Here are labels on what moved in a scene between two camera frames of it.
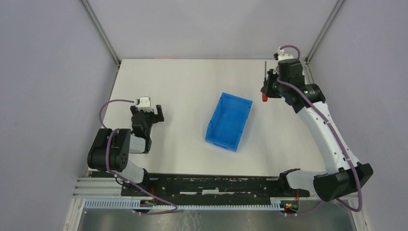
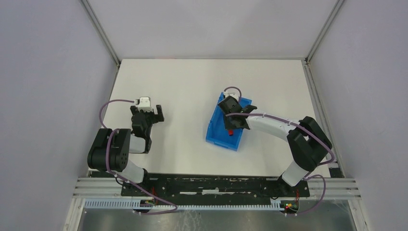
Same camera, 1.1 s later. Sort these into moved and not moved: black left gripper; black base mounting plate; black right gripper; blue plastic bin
Moved: black right gripper
Not moved: black base mounting plate; black left gripper; blue plastic bin
